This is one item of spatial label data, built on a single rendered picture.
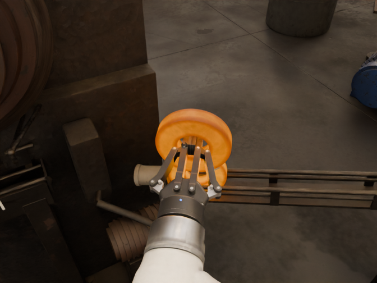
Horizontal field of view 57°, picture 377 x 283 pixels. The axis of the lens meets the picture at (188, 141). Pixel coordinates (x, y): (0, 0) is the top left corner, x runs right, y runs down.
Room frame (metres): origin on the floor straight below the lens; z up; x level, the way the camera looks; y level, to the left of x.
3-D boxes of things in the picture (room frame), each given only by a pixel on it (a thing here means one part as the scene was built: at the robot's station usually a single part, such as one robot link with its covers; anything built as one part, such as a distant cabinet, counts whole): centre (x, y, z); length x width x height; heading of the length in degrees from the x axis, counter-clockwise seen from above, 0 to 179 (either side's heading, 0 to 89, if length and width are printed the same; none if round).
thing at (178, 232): (0.28, 0.02, 0.91); 0.09 x 0.06 x 0.09; 83
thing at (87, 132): (0.68, 0.28, 0.68); 0.11 x 0.08 x 0.24; 27
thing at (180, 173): (0.42, 0.01, 0.92); 0.11 x 0.01 x 0.04; 174
